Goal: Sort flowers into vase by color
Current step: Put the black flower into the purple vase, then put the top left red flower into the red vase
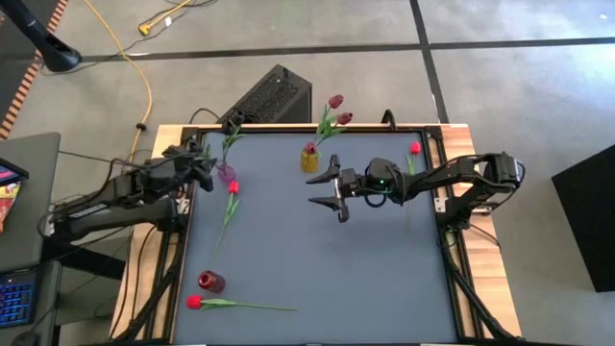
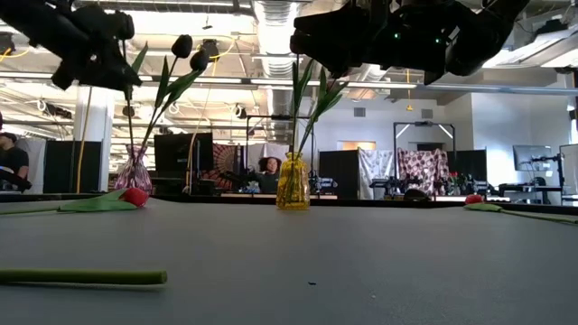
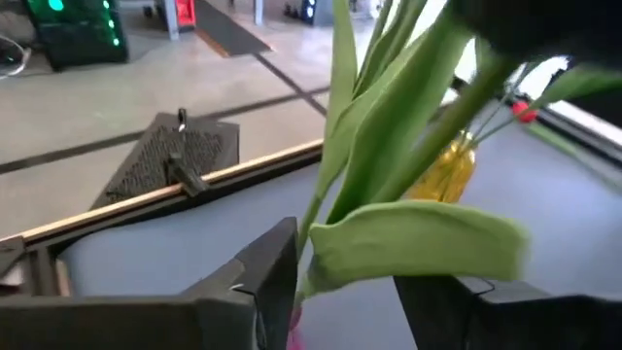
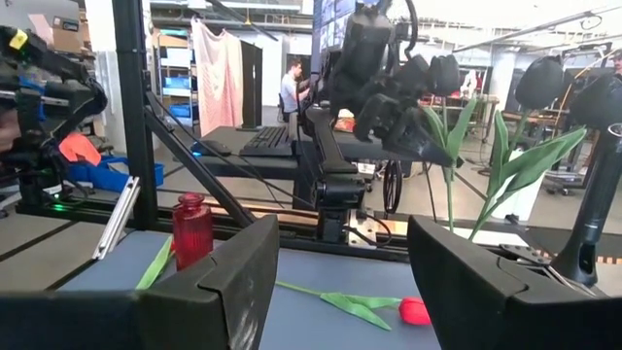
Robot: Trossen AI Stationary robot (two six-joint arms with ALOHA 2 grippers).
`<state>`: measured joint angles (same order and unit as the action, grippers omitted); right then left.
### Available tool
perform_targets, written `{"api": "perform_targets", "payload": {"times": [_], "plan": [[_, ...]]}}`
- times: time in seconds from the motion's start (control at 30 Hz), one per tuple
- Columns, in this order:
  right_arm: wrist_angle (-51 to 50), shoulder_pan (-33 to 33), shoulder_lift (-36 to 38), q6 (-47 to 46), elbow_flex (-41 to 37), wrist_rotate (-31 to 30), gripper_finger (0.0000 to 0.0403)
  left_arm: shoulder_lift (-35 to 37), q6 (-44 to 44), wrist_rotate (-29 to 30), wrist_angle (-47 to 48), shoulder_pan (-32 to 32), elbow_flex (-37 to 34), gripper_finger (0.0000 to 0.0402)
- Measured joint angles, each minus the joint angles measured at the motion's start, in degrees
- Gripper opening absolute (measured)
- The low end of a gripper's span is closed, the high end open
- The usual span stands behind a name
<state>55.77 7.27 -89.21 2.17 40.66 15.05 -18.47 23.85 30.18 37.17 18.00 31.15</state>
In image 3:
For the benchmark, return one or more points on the black floor mat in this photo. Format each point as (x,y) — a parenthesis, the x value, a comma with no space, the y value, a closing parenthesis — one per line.
(233,24)

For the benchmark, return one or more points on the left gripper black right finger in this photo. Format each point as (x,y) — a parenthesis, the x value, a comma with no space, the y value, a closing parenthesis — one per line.
(510,325)

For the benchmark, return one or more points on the black computer with green lights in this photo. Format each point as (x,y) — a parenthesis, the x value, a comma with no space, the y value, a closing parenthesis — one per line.
(78,44)

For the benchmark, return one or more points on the yellow glass vase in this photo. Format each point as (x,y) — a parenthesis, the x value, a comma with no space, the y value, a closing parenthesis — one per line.
(447,180)

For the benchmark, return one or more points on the red artificial tulip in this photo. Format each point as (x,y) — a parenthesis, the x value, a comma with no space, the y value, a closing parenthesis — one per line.
(525,112)

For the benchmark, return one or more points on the wooden table border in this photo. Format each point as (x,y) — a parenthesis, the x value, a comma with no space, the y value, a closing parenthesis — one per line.
(243,166)

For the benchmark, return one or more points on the black artificial tulip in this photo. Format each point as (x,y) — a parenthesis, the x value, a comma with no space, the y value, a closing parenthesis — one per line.
(413,243)

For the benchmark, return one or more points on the pink glass vase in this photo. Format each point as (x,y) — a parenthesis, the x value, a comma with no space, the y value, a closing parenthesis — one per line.
(294,335)

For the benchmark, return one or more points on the red box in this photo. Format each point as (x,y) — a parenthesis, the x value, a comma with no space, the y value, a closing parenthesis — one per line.
(185,12)

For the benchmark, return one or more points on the black table edge clamp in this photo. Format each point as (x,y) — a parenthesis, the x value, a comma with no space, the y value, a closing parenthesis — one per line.
(187,175)

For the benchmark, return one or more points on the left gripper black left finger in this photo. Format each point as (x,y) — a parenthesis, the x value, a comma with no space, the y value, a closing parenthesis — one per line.
(146,325)

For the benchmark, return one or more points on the black mesh computer case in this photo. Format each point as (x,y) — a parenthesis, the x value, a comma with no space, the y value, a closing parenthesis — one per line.
(146,165)

